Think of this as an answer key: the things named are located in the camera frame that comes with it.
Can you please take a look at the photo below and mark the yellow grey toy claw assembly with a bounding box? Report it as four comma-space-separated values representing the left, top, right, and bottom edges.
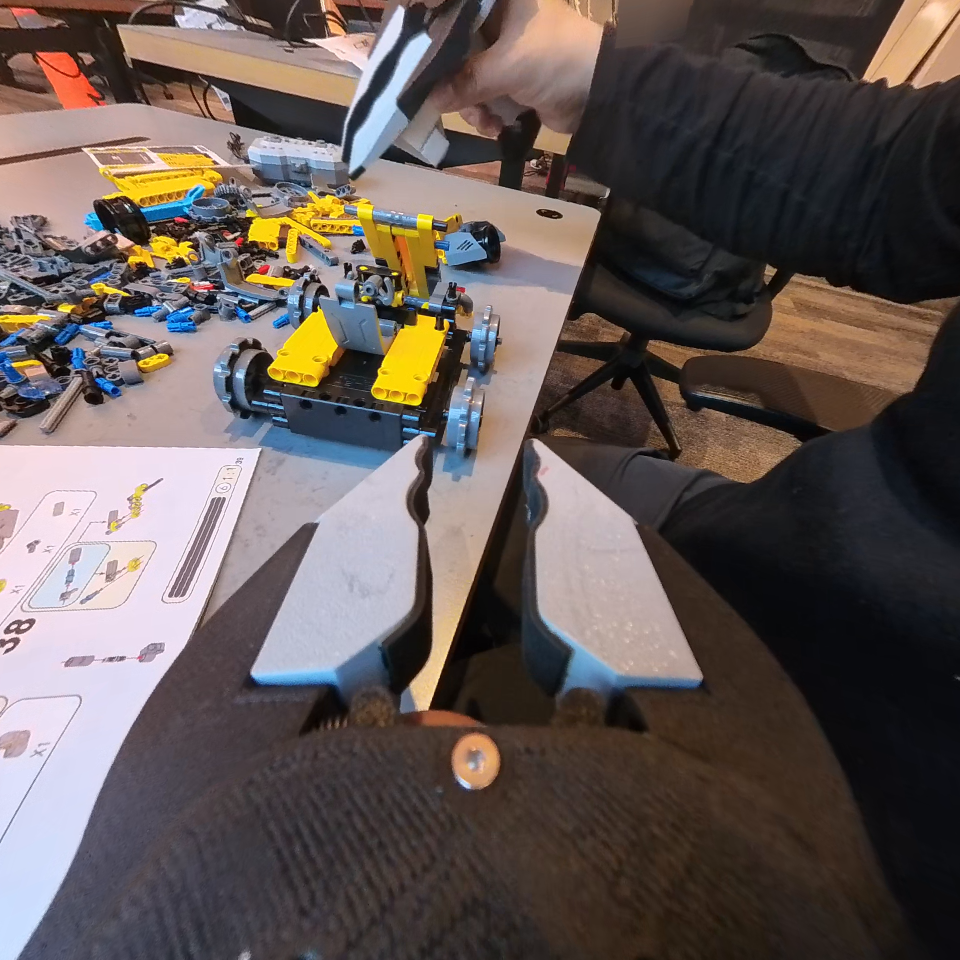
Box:
440, 227, 490, 271

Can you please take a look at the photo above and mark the blue curved toy panel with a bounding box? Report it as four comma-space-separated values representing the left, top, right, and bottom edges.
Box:
83, 198, 190, 227

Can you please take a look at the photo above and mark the person's right hand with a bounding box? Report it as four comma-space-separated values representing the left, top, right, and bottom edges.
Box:
442, 0, 606, 138

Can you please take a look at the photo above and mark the person's dark torso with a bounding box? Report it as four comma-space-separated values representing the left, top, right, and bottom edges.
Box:
658, 300, 960, 960

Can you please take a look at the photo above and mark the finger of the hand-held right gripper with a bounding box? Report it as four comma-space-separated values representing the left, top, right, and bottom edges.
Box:
351, 32, 438, 180
341, 2, 411, 172

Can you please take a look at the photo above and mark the yellow toy vehicle model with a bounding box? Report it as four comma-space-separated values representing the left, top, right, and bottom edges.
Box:
211, 198, 503, 457

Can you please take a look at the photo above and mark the tan office desk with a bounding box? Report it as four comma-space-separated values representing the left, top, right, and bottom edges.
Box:
114, 21, 573, 160

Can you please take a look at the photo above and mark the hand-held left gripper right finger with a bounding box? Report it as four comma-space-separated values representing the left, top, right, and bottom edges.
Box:
519, 438, 705, 693

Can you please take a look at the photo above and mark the black chair armrest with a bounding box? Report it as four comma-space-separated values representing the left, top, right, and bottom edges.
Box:
680, 353, 903, 445

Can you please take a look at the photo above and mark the large black toy tyre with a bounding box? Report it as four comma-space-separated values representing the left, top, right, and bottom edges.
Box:
93, 195, 152, 243

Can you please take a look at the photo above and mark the pile of small building pieces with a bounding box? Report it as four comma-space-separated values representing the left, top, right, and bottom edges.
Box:
0, 176, 363, 438

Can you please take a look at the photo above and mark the yellow toy frame part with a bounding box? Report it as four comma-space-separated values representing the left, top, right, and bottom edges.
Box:
100, 165, 227, 208

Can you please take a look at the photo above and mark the grey toy motor hub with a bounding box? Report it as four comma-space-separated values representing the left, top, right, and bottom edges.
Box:
246, 135, 355, 189

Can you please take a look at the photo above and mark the white instruction booklet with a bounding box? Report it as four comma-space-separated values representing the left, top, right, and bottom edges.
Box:
0, 445, 263, 852

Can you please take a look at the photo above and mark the yellow black sticker sheet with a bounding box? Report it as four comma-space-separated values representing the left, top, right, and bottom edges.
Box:
81, 143, 227, 171

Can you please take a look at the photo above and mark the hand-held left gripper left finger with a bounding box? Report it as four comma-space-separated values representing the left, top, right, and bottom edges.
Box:
249, 434, 436, 704

